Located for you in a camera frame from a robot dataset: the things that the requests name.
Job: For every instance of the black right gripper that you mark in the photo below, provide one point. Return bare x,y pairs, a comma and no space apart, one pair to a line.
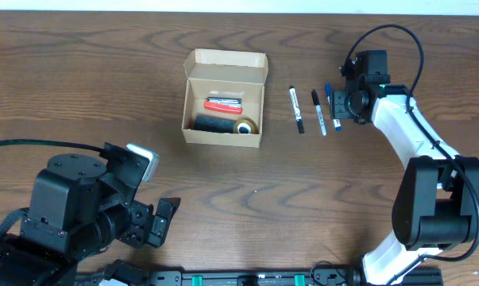
338,104

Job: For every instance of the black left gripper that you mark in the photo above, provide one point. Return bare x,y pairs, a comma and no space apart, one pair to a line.
142,224

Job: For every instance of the blue-capped white marker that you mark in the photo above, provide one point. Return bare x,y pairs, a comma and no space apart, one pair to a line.
327,90

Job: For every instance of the blue whiteboard eraser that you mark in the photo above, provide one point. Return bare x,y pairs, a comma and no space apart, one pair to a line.
214,125

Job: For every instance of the yellow tape roll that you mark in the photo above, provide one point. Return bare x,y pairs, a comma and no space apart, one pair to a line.
245,126

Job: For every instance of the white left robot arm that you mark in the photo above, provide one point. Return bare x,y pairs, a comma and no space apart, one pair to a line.
79,205

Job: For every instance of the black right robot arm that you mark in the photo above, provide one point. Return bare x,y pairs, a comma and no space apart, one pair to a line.
437,205

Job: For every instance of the thin black-capped marker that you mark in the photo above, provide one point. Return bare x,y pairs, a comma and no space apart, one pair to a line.
319,112

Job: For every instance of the black-capped white marker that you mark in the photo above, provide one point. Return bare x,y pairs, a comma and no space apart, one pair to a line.
295,106

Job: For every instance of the open cardboard box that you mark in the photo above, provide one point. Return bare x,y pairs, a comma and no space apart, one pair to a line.
224,97

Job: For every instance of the black mounting rail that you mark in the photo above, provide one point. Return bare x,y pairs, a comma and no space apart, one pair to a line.
263,278

